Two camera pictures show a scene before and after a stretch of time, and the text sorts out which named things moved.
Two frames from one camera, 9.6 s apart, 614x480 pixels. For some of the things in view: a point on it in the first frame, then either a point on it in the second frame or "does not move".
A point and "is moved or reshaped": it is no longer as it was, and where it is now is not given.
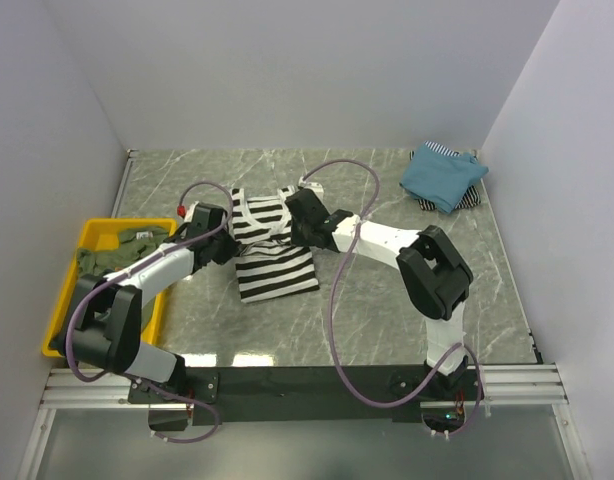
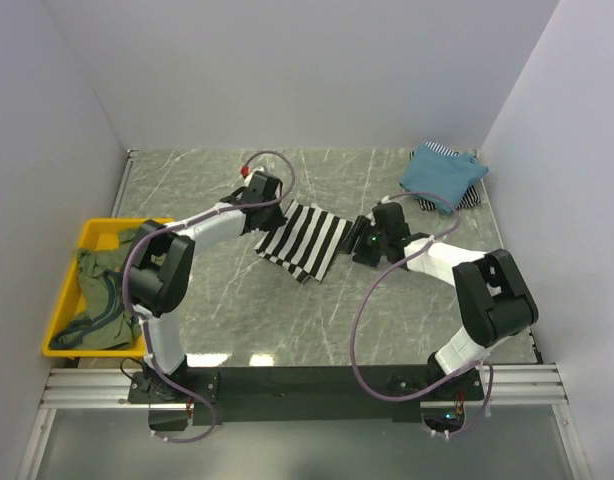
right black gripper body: x=300 y=234 -> x=370 y=246
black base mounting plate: x=305 y=394 does not move
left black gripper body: x=224 y=245 -> x=274 y=218
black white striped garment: x=270 y=264 is moved or reshaped
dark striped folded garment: x=471 y=199 does not move
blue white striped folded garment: x=443 y=149 does not move
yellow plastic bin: x=103 y=234 does not move
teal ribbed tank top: x=439 y=178 does not move
